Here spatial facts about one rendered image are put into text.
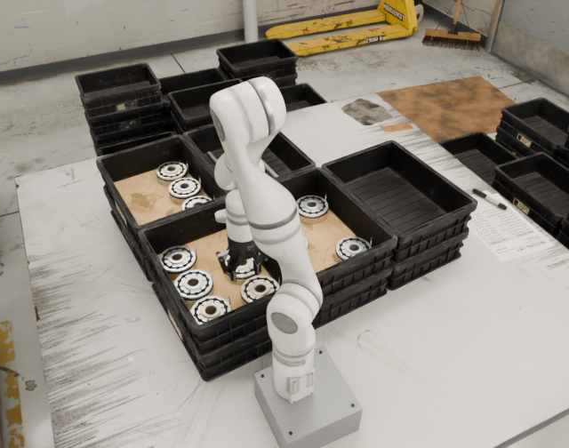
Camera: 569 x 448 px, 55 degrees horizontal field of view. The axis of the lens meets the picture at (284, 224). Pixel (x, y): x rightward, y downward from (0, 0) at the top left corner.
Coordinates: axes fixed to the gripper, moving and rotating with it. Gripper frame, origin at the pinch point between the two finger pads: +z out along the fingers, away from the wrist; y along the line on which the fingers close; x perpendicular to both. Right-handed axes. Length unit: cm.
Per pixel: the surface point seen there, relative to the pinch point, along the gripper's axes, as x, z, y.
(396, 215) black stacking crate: 12, 10, 55
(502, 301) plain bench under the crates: -22, 22, 72
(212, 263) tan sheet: 16.1, 10.2, -3.7
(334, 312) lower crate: -7.2, 19.6, 23.4
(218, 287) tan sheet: 6.9, 10.2, -5.4
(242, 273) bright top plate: 6.4, 7.1, 1.5
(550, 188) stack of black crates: 39, 54, 167
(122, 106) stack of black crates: 175, 43, 0
